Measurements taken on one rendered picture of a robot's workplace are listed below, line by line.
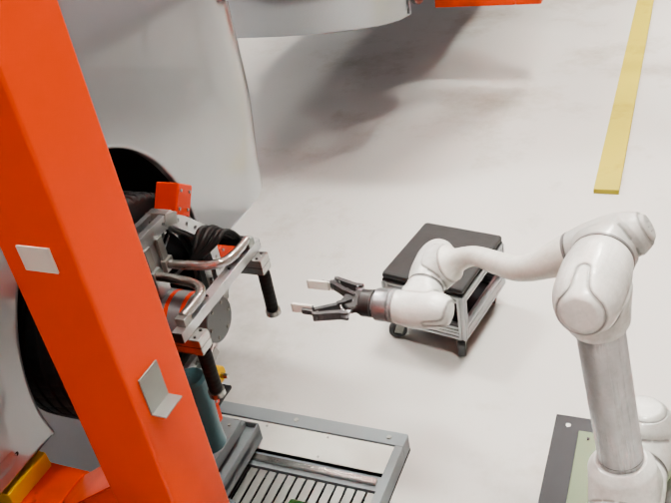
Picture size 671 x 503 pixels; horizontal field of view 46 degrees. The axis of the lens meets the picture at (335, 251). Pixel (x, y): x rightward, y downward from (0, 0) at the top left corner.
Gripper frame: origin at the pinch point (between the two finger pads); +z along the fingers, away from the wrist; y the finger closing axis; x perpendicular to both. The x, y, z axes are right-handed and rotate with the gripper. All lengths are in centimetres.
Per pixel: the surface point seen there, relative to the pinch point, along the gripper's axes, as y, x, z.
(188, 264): -14.6, 17.9, 24.8
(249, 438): 1, -66, 35
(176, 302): -19.6, 8.6, 28.4
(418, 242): 101, -49, 3
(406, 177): 213, -83, 47
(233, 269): -11.1, 15.1, 13.7
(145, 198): -4, 31, 41
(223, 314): -14.9, 2.3, 18.1
